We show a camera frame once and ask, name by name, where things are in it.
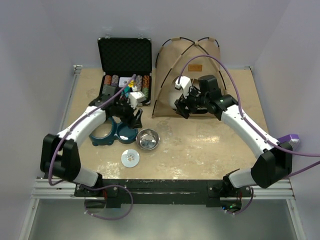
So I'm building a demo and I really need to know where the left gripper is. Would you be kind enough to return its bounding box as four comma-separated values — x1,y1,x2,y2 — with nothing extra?
114,97,143,130

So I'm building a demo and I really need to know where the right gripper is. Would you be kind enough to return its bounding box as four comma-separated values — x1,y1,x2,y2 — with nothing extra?
175,84,210,119

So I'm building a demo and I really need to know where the beige patterned pet cushion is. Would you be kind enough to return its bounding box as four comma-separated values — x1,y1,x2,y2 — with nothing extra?
168,77,208,115

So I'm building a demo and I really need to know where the teal double pet bowl stand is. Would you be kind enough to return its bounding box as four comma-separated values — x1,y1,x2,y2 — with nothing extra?
89,117,138,147

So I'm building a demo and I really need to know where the stainless steel pet bowl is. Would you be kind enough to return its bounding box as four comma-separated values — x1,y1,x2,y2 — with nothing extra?
135,128,160,151

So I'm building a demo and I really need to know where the beige and black pet tent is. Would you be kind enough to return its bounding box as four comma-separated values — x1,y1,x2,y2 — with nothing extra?
151,36,228,119

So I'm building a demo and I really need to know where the black tent pole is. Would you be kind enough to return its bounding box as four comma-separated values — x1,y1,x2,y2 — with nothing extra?
154,36,226,116
154,37,227,95

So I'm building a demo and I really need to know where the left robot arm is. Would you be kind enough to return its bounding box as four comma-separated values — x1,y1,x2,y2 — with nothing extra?
40,85,145,196

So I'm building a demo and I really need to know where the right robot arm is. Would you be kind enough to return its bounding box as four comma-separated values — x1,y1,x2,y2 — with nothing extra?
174,75,293,197

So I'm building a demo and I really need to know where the white playing card deck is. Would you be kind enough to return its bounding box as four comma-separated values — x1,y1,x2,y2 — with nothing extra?
118,77,133,88

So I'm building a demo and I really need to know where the green chip stack right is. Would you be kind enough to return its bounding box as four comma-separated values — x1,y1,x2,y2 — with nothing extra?
142,75,151,101

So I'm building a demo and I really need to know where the purple chip stack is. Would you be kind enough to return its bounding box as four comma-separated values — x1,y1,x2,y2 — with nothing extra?
110,74,119,87

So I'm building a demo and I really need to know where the red chip stack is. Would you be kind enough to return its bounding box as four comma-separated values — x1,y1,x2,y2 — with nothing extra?
103,75,112,85

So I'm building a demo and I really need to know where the black poker chip case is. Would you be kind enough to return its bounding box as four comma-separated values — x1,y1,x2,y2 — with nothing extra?
97,37,153,106

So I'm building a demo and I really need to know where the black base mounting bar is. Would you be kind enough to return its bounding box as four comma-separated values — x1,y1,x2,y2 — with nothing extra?
74,179,252,208

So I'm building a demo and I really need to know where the purple box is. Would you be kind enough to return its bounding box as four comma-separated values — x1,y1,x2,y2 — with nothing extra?
277,133,301,150

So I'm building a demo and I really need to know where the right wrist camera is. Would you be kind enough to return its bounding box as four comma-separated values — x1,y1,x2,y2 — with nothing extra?
174,76,192,99

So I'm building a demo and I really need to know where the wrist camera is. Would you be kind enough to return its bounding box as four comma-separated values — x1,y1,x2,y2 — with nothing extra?
128,86,146,109
174,76,192,99

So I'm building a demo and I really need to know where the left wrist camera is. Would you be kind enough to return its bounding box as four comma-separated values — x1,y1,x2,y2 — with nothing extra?
128,86,146,109

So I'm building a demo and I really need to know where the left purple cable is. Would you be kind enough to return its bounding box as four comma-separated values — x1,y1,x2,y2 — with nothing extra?
47,73,137,187

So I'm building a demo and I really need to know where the purple cable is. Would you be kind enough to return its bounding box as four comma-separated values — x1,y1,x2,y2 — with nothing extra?
177,54,320,181
47,73,137,187

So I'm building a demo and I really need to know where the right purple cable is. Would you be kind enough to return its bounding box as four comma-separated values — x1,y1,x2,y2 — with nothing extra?
177,54,320,181

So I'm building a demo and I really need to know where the aluminium frame rail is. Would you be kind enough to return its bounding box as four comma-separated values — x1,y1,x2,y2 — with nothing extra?
31,178,295,200

